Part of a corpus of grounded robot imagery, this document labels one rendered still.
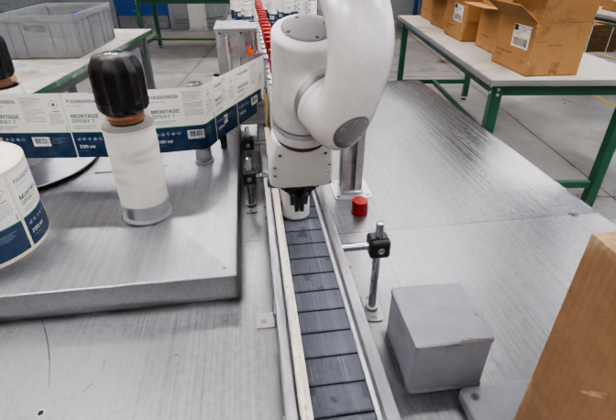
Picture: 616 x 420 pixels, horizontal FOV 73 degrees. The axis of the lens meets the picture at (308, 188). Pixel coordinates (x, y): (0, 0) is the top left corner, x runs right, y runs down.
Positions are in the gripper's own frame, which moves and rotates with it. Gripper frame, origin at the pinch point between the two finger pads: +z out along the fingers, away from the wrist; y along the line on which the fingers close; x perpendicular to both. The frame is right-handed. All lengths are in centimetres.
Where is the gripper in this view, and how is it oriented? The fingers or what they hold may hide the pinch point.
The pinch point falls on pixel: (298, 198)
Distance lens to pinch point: 72.4
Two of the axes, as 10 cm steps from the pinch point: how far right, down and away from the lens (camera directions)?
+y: -9.9, 0.7, -1.2
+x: 1.3, 7.6, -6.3
